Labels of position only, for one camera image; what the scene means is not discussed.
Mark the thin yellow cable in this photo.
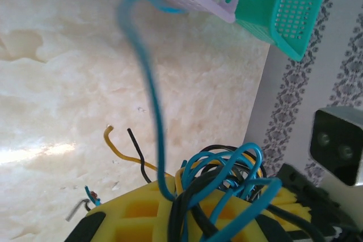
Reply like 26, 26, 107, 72
104, 124, 263, 197

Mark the thin blue cable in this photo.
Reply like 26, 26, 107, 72
84, 185, 102, 206
180, 142, 284, 242
117, 0, 188, 202

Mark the thin black cable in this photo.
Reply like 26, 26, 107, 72
126, 128, 324, 242
65, 198, 92, 222

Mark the teal plastic basket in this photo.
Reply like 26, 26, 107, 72
234, 0, 333, 62

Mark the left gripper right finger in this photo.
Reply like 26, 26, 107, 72
181, 185, 297, 242

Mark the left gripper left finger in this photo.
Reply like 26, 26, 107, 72
64, 176, 182, 242

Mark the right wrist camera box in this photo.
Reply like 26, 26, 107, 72
308, 107, 363, 188

